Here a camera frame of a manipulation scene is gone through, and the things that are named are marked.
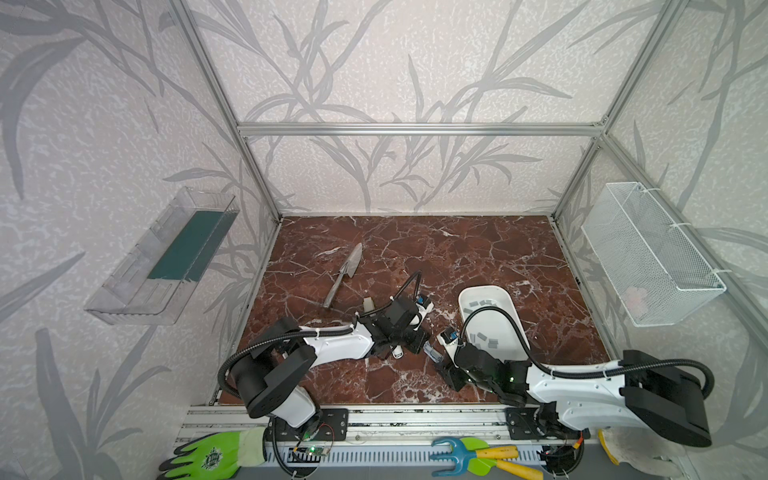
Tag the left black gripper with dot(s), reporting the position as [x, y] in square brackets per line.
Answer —
[399, 327]

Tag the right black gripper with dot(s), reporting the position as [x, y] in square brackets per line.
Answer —
[455, 361]

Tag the blue staple box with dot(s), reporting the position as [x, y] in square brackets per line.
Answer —
[432, 353]

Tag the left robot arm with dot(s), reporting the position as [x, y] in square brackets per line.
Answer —
[266, 375]

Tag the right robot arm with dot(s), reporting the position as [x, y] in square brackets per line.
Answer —
[638, 391]

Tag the white plastic tray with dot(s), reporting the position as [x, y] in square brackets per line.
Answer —
[490, 330]

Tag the metal garden trowel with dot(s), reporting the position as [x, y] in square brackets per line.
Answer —
[348, 269]

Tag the teal toy garden rake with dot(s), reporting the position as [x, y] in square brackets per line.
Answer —
[470, 455]

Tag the green toy garden shovel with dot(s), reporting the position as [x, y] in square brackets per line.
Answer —
[504, 463]

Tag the white work glove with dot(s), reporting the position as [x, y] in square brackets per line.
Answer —
[642, 449]

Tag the green work glove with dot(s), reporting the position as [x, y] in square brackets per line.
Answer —
[216, 456]

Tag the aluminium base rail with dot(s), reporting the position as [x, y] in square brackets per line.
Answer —
[400, 435]

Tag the white wire mesh basket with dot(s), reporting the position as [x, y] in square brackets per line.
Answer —
[660, 277]

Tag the clear acrylic wall shelf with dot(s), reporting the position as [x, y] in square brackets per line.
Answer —
[154, 282]

